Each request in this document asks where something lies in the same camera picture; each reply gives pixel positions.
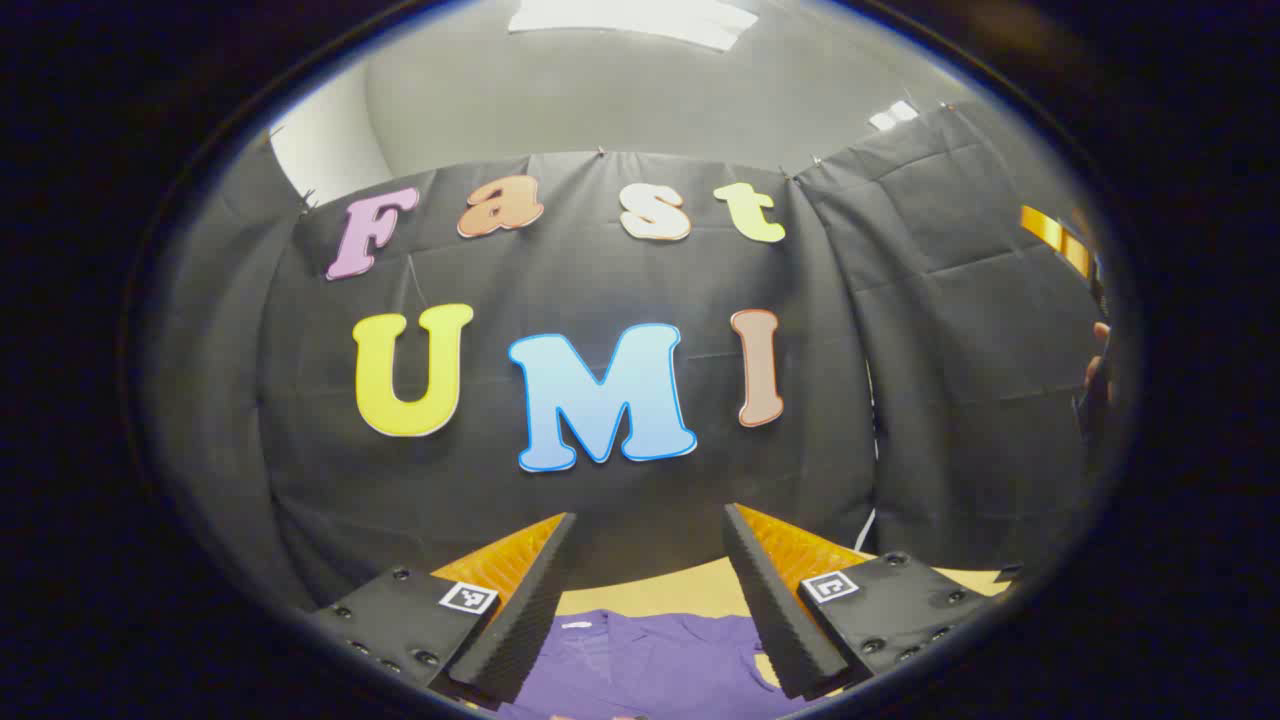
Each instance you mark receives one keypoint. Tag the small ceiling light panel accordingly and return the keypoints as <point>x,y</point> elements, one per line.
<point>893,114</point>

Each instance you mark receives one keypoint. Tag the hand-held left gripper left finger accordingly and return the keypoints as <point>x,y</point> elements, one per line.
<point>520,620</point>

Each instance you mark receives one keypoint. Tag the large ceiling light panel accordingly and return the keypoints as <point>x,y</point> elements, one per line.
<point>640,18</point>

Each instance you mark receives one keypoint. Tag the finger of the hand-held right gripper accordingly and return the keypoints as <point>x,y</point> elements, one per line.
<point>1055,238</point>

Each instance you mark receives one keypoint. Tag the purple jacket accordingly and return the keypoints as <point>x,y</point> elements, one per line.
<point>650,665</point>

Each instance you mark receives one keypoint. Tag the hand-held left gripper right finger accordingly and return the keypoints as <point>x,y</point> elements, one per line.
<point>775,620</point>

